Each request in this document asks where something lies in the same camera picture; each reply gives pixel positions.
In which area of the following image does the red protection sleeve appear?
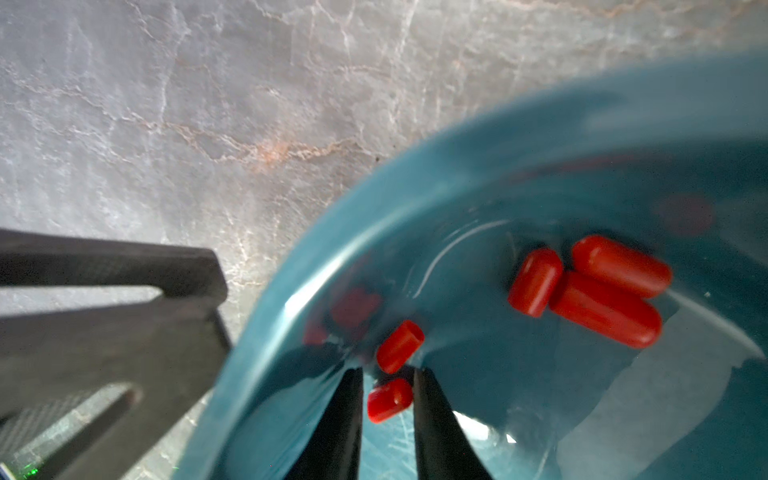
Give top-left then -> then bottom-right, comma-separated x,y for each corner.
376,320 -> 425,374
571,235 -> 673,299
549,271 -> 663,349
507,248 -> 564,318
367,378 -> 413,424

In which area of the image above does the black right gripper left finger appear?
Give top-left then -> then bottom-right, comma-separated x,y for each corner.
285,369 -> 363,480

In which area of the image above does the teal plastic storage box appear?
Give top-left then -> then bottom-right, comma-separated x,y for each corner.
176,49 -> 767,479

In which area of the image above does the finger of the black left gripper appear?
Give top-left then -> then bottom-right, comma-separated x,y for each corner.
1,230 -> 231,479

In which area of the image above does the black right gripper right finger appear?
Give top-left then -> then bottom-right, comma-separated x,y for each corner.
413,369 -> 491,479

